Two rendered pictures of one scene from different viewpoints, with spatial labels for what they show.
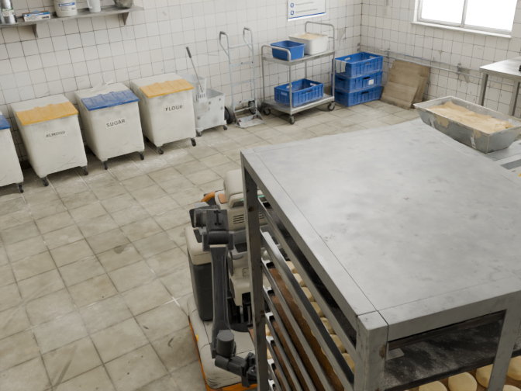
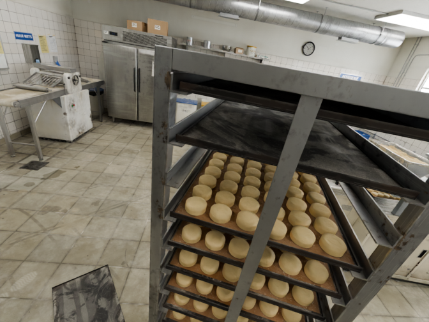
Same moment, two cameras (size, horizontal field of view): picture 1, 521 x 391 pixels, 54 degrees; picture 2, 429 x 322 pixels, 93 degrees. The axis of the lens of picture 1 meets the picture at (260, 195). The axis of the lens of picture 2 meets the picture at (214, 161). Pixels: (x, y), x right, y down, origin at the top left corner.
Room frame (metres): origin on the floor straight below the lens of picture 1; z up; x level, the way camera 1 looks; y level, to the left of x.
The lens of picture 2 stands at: (0.23, -0.37, 1.82)
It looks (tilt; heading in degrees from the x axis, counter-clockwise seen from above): 27 degrees down; 24
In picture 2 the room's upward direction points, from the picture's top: 10 degrees clockwise
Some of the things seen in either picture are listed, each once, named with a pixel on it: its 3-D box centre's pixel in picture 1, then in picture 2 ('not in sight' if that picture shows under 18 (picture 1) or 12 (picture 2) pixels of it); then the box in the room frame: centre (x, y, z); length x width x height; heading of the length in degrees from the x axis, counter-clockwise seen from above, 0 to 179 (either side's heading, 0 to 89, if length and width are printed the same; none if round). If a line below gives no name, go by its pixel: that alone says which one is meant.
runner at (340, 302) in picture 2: not in sight; (312, 207); (0.91, -0.46, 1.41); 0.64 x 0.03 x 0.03; 15
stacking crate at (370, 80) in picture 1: (356, 78); not in sight; (7.03, -1.44, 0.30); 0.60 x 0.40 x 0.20; 121
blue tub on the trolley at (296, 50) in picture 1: (288, 50); not in sight; (6.46, -0.44, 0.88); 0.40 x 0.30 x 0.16; 34
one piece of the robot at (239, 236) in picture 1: (254, 248); not in sight; (2.00, 0.04, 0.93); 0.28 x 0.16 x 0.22; 105
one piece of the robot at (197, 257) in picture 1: (239, 263); not in sight; (2.38, 0.14, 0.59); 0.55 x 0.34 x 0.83; 105
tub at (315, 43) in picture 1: (308, 43); not in sight; (6.71, -0.73, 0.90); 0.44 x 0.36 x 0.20; 39
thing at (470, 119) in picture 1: (467, 120); (398, 155); (2.63, -1.16, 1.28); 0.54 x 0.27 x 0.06; 24
